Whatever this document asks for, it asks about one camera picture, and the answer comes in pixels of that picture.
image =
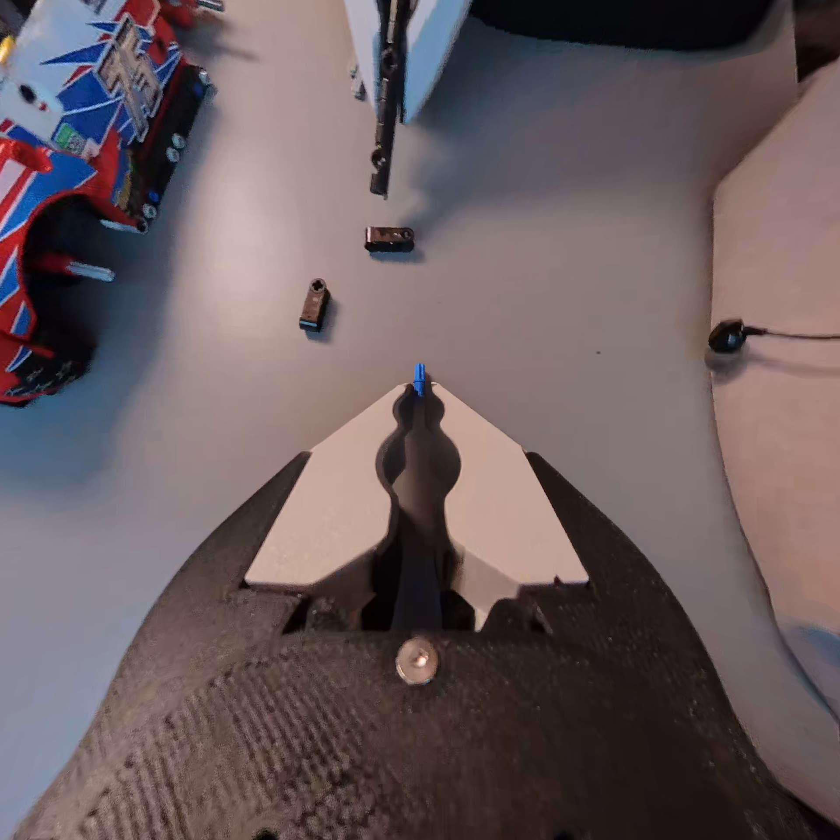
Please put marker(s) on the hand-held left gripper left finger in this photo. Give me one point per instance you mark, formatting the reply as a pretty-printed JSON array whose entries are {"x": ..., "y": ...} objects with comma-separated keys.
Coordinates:
[{"x": 321, "y": 518}]

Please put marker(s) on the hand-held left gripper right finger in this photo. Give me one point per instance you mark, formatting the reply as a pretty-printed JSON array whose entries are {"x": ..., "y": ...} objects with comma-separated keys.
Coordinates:
[{"x": 518, "y": 518}]

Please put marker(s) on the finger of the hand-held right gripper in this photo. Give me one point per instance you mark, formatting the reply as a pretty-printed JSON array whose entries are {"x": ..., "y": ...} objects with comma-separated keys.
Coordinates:
[
  {"x": 436, "y": 46},
  {"x": 367, "y": 39}
]

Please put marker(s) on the long black lego axle assembly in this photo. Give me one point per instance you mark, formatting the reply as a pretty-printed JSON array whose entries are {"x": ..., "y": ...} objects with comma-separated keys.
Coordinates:
[{"x": 388, "y": 118}]

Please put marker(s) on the blue lego pin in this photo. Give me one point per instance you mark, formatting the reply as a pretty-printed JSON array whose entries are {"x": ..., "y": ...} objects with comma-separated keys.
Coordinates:
[{"x": 419, "y": 380}]

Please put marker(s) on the grey lego axle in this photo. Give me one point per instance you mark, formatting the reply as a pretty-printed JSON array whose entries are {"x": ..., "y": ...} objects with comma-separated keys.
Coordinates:
[{"x": 358, "y": 82}]

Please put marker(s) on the black two-hole lego beam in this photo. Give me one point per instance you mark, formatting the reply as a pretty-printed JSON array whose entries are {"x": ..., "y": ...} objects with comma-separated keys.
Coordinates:
[{"x": 389, "y": 239}]

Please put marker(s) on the black lego axle connector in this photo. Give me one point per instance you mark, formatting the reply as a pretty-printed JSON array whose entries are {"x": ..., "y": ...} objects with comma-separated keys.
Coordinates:
[{"x": 315, "y": 305}]

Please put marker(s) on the red white lego race car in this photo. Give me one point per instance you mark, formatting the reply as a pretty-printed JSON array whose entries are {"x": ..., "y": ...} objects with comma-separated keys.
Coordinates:
[{"x": 65, "y": 197}]

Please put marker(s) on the person's beige sweatshirt torso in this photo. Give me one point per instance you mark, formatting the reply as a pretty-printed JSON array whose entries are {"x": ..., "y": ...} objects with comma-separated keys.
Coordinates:
[{"x": 781, "y": 394}]

